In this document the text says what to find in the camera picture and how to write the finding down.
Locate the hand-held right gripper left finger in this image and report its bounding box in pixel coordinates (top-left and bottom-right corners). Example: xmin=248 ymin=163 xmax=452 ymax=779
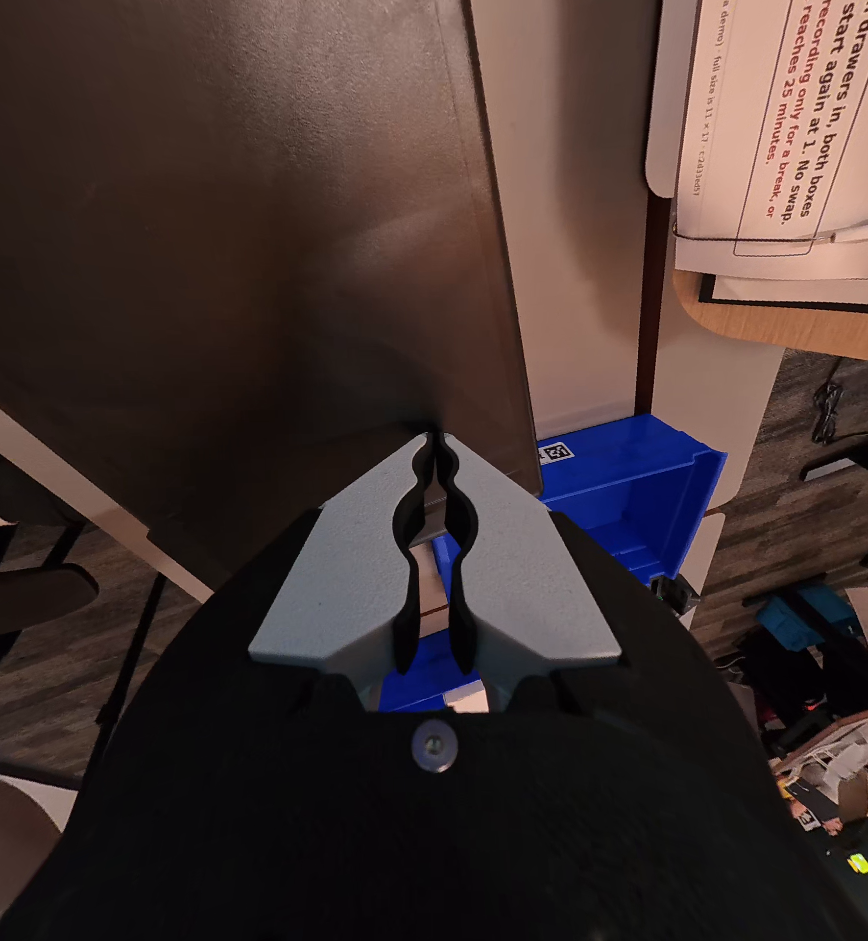
xmin=246 ymin=431 xmax=435 ymax=713

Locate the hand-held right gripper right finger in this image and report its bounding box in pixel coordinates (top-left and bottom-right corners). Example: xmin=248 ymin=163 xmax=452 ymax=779
xmin=437 ymin=432 xmax=624 ymax=713

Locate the small blue storage bin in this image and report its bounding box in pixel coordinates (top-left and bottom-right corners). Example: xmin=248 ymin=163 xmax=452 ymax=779
xmin=537 ymin=413 xmax=729 ymax=589

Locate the black drawer cabinet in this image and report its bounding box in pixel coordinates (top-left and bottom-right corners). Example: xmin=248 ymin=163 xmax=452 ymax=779
xmin=0 ymin=0 xmax=545 ymax=596

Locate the small black device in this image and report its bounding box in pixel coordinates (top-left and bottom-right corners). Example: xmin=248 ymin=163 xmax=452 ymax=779
xmin=651 ymin=575 xmax=701 ymax=616

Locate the beige partition panel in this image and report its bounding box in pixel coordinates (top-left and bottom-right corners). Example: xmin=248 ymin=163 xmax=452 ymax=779
xmin=651 ymin=279 xmax=786 ymax=633

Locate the blue bag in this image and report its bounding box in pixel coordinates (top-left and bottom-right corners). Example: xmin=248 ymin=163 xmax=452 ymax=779
xmin=757 ymin=587 xmax=863 ymax=653

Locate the wooden table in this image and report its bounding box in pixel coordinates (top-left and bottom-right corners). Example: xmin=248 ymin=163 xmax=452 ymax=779
xmin=671 ymin=268 xmax=868 ymax=369

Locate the white instruction sheet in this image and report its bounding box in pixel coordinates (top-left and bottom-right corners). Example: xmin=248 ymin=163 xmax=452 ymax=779
xmin=673 ymin=0 xmax=868 ymax=284

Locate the black cable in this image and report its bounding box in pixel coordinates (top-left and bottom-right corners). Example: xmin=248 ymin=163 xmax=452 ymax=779
xmin=811 ymin=381 xmax=848 ymax=447

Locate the white cable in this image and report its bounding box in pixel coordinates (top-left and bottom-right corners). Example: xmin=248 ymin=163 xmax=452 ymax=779
xmin=671 ymin=215 xmax=868 ymax=245

